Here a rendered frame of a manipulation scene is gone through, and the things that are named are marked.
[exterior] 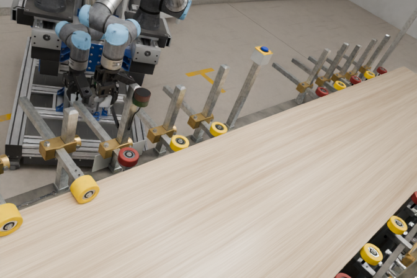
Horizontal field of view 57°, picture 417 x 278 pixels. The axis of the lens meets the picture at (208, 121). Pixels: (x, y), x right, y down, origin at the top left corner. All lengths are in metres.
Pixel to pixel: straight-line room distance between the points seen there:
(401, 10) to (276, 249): 8.10
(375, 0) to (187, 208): 8.34
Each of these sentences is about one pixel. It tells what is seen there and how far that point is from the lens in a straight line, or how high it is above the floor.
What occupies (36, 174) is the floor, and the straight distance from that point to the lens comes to 2.64.
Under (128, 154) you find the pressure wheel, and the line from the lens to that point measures 1.54.
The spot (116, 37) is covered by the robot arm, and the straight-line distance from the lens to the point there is 1.36.
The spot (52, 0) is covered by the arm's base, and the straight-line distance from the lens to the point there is 2.10.
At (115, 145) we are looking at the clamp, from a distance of 1.62.
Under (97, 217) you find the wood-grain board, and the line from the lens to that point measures 1.34.
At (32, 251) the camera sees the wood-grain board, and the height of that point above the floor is 0.90.
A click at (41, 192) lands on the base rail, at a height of 0.70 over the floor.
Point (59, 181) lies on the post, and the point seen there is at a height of 0.77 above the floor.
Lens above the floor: 1.98
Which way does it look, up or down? 36 degrees down
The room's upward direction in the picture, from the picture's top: 23 degrees clockwise
